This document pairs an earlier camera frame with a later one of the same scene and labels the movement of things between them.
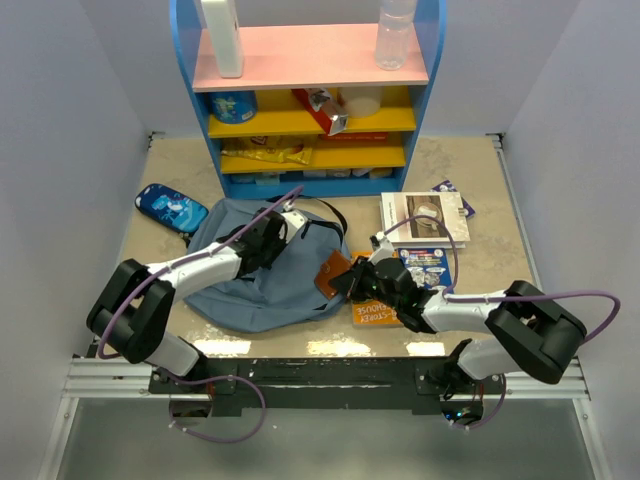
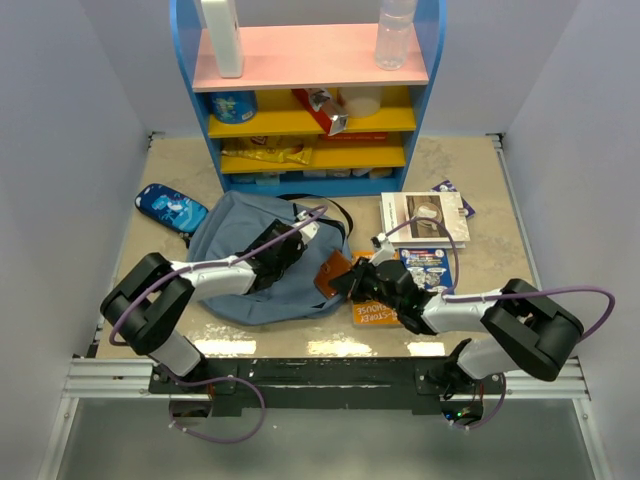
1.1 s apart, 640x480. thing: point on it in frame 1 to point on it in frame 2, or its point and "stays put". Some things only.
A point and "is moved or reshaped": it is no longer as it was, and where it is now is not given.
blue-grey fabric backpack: x=283 y=295 is moved or reshaped
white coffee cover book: x=424 y=233 stays put
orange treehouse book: x=379 y=314 stays put
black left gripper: x=281 y=246 to x=265 y=235
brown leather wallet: x=335 y=264 stays put
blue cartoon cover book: x=429 y=266 stays put
